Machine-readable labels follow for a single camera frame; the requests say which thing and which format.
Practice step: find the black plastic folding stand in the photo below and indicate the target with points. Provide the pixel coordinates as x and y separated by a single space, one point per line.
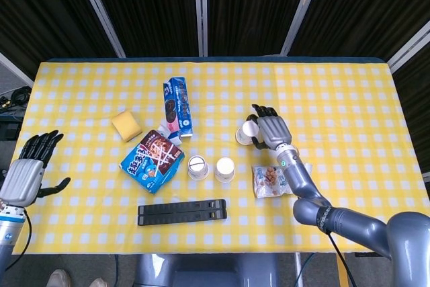
181 212

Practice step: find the blue chocolate chip cookie box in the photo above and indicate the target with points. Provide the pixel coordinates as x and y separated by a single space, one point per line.
148 169

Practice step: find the silver blue snack bag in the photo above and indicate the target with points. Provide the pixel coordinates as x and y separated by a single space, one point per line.
265 183

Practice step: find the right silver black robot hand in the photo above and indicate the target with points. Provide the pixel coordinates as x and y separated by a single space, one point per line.
273 130

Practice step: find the white floral paper cup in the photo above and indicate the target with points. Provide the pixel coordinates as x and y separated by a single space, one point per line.
225 166
196 164
248 129

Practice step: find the yellow sponge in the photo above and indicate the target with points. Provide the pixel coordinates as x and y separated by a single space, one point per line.
126 125

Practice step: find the beige shoe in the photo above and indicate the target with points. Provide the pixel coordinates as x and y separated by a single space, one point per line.
99 282
58 278

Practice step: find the yellow white checked tablecloth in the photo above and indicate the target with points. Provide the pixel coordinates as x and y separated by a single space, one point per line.
336 99

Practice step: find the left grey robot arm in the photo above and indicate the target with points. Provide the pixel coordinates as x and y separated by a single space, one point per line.
8 233

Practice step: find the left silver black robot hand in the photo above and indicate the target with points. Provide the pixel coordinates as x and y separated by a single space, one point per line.
20 181

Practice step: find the white partition post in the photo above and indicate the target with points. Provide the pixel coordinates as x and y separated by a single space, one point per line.
408 46
200 8
99 11
300 8
16 70

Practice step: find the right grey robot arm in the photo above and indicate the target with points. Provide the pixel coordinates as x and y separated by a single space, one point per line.
352 223

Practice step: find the dark partition panel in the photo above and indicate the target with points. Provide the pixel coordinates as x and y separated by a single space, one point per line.
43 14
363 8
416 105
248 8
151 8

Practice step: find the blue sandwich cookie box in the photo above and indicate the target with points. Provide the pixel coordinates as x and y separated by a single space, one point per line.
178 105

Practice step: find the grey robot torso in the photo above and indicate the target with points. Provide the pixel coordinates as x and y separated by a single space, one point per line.
208 270

